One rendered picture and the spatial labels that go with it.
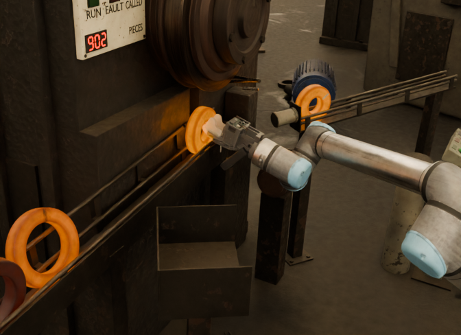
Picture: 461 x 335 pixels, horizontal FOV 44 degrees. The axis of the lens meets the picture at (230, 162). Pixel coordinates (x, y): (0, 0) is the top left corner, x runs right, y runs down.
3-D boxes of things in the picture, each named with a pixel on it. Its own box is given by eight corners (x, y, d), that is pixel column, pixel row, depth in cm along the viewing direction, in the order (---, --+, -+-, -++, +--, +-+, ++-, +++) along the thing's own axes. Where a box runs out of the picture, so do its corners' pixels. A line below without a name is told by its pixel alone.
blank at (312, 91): (303, 129, 224) (309, 132, 222) (287, 102, 215) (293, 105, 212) (331, 103, 226) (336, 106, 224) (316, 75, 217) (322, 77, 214)
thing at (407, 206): (377, 268, 244) (398, 160, 221) (384, 255, 254) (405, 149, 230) (405, 278, 239) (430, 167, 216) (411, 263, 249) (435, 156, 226)
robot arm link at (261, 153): (272, 163, 179) (258, 175, 172) (258, 156, 181) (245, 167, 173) (281, 140, 174) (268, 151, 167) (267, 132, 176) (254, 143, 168)
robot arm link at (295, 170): (299, 193, 175) (296, 187, 165) (264, 174, 178) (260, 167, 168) (315, 167, 175) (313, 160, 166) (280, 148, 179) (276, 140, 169)
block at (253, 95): (219, 151, 212) (222, 90, 201) (230, 143, 218) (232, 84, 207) (245, 158, 207) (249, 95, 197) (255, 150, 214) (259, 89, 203)
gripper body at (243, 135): (235, 114, 178) (268, 132, 175) (227, 136, 183) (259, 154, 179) (223, 121, 172) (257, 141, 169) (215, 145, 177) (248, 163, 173)
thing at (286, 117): (270, 124, 217) (269, 110, 215) (290, 119, 221) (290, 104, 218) (278, 130, 213) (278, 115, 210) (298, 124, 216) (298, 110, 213)
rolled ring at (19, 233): (-3, 256, 119) (-13, 255, 121) (51, 305, 130) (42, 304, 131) (46, 190, 130) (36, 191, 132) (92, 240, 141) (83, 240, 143)
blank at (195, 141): (182, 117, 173) (192, 119, 171) (208, 98, 184) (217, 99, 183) (186, 161, 181) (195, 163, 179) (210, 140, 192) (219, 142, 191)
